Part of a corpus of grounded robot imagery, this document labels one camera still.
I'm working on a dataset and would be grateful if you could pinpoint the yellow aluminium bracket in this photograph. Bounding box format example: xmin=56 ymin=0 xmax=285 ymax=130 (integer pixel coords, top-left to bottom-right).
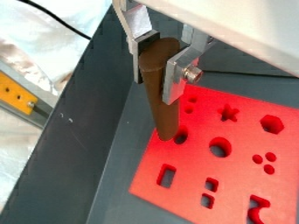
xmin=0 ymin=71 xmax=37 ymax=115

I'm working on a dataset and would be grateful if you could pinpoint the brown oval peg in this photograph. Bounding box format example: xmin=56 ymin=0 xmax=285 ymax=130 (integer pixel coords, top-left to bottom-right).
xmin=139 ymin=38 xmax=180 ymax=141

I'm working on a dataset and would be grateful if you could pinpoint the red shape sorting board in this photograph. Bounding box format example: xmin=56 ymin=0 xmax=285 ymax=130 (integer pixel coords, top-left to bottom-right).
xmin=129 ymin=86 xmax=299 ymax=224

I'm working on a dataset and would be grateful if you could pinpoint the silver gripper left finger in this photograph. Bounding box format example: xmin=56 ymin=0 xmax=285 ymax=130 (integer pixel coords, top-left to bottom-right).
xmin=112 ymin=0 xmax=160 ymax=84

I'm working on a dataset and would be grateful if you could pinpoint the black cable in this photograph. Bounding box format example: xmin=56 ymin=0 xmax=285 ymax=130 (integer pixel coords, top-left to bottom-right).
xmin=16 ymin=0 xmax=93 ymax=41

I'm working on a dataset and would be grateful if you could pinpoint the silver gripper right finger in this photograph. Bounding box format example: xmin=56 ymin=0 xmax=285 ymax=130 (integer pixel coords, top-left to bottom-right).
xmin=163 ymin=24 xmax=215 ymax=105

